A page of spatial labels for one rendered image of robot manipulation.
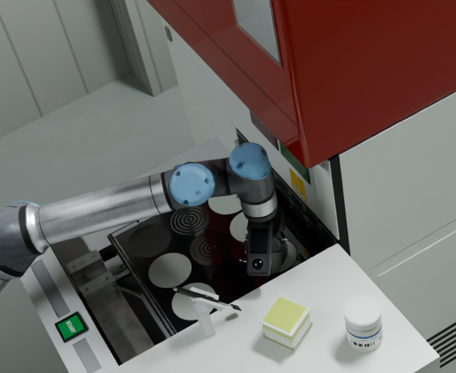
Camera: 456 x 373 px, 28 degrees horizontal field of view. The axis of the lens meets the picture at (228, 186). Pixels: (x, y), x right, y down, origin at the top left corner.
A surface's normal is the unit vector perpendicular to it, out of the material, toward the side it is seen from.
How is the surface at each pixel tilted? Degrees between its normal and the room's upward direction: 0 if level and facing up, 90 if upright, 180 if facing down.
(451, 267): 90
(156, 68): 90
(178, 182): 47
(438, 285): 90
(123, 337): 0
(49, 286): 0
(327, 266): 0
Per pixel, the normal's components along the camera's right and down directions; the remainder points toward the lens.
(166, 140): -0.17, -0.68
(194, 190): -0.10, 0.07
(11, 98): 0.50, 0.57
